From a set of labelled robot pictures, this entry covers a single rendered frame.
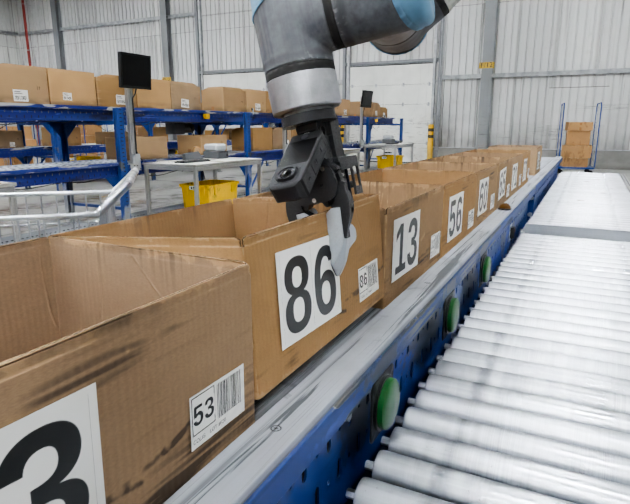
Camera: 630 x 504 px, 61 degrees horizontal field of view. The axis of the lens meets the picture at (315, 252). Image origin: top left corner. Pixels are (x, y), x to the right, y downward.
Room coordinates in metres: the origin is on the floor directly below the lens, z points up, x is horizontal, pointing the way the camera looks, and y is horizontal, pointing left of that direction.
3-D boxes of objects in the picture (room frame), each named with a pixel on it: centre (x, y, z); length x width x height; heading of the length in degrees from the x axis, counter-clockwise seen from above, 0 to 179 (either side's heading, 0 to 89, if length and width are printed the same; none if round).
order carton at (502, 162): (2.14, -0.60, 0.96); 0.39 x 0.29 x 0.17; 153
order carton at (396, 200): (1.09, -0.07, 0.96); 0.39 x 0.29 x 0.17; 153
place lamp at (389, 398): (0.66, -0.10, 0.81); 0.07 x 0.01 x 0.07; 153
